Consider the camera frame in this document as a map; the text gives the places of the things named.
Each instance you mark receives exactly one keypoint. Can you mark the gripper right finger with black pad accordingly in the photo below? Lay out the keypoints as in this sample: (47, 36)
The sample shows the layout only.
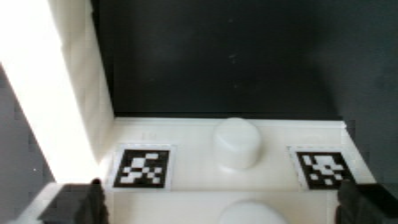
(369, 204)

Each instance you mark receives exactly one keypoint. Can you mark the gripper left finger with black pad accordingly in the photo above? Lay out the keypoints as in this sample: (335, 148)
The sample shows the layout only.
(77, 206)

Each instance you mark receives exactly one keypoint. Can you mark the white front drawer box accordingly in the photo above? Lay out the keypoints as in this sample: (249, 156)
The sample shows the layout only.
(234, 155)

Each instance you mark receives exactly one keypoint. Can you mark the white drawer box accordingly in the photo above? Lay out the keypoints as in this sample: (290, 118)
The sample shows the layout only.
(274, 207)
(234, 155)

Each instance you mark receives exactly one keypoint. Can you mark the white front fence bar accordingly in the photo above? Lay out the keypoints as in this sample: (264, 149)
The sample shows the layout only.
(52, 64)

